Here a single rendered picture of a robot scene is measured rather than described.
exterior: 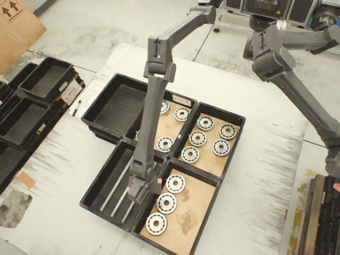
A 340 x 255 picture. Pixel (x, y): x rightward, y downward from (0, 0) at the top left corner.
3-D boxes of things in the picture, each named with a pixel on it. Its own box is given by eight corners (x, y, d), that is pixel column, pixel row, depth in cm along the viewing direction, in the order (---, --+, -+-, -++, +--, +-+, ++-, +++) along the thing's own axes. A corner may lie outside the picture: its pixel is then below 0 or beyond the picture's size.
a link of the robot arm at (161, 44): (164, 41, 75) (138, 39, 79) (170, 79, 84) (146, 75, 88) (216, 2, 105) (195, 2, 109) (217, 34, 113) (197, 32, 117)
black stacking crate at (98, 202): (127, 146, 145) (121, 138, 135) (170, 166, 137) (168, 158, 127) (87, 209, 127) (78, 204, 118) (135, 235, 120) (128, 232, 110)
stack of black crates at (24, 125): (46, 115, 241) (25, 95, 211) (70, 125, 233) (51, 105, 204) (18, 149, 223) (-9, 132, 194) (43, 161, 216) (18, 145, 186)
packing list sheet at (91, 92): (92, 79, 187) (92, 78, 187) (117, 87, 182) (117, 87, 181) (66, 112, 173) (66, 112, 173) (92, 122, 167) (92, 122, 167)
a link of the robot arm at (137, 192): (152, 166, 87) (134, 159, 90) (136, 194, 81) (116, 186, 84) (161, 181, 96) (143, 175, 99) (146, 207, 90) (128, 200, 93)
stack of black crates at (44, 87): (70, 85, 258) (47, 55, 219) (93, 93, 251) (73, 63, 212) (46, 115, 241) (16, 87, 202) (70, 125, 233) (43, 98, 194)
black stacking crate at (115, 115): (121, 83, 169) (116, 72, 160) (158, 96, 162) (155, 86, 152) (87, 128, 152) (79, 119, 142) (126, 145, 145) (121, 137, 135)
